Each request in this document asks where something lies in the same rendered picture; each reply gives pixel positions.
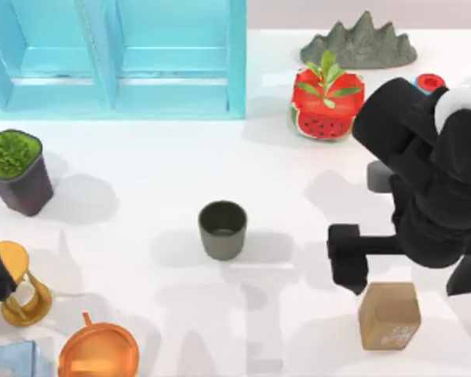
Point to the brown cardboard box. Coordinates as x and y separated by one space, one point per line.
390 316

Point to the dark grey cup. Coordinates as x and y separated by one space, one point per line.
222 231

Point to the watermelon plant pot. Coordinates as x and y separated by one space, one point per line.
323 114

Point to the grey mountain ornament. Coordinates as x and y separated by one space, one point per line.
361 49

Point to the orange round pan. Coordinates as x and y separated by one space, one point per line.
98 351

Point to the light blue rack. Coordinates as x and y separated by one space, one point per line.
172 59

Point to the golden hourglass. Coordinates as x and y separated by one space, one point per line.
23 286

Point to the dark pot with green plant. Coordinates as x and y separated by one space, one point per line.
17 173

